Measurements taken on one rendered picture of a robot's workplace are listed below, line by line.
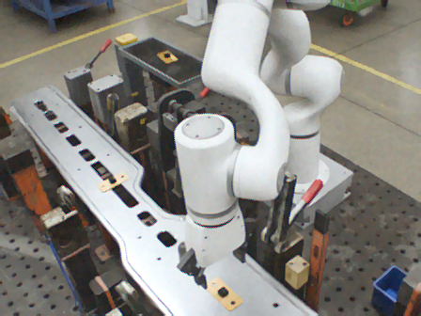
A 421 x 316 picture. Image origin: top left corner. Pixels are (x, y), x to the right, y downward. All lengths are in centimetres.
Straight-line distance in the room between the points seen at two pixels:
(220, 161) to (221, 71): 14
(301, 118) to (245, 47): 63
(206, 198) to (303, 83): 64
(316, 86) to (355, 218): 49
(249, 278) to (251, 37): 48
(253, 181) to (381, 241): 88
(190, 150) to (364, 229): 94
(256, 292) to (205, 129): 40
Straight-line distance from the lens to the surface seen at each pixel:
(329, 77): 124
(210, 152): 63
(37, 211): 155
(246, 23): 73
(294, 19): 106
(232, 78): 69
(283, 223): 89
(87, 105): 177
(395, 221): 155
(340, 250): 142
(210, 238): 76
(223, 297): 92
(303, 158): 140
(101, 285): 101
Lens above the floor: 175
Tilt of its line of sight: 43 degrees down
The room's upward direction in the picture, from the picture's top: 2 degrees counter-clockwise
